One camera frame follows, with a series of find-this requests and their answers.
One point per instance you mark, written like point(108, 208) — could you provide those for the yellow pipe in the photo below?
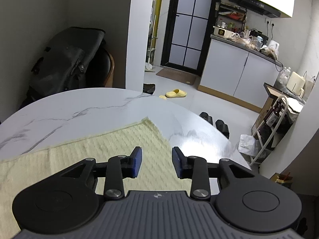
point(157, 10)

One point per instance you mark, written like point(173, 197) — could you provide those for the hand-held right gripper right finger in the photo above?
point(176, 161)

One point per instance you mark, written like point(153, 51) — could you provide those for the white trolley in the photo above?
point(281, 97)

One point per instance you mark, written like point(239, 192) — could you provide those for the wall socket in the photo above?
point(269, 23)

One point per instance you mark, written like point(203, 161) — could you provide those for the white plastic bag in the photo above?
point(246, 143)

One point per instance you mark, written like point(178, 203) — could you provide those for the yellow towel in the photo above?
point(62, 159)

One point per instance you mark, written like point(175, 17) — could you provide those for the white kettle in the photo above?
point(273, 45)

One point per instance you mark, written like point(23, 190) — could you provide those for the white paper bag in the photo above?
point(309, 86)

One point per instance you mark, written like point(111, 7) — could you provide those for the black spice rack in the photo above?
point(231, 15)

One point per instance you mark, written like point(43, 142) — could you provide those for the brown door mat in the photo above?
point(175, 76)

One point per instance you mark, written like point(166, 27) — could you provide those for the black glass panel door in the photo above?
point(179, 29)

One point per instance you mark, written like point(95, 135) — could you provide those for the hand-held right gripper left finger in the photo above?
point(137, 161)

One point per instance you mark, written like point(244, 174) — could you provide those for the brown chair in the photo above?
point(101, 67)

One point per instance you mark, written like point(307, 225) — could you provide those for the yellow slipper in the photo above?
point(175, 93)

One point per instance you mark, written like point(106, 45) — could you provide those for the white base cabinet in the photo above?
point(224, 64)

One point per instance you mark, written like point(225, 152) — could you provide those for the black slipper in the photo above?
point(206, 117)
point(222, 127)

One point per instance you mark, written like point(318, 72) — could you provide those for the grey bag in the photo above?
point(64, 59)

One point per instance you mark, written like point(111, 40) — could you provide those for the brown paper bag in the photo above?
point(282, 180)

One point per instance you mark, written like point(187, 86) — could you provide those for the cream box appliance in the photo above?
point(221, 32)

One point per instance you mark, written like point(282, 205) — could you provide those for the black range hood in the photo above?
point(249, 2)

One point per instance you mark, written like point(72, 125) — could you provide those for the black trash bag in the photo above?
point(149, 89)

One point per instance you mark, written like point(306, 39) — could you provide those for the white mop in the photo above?
point(149, 66)

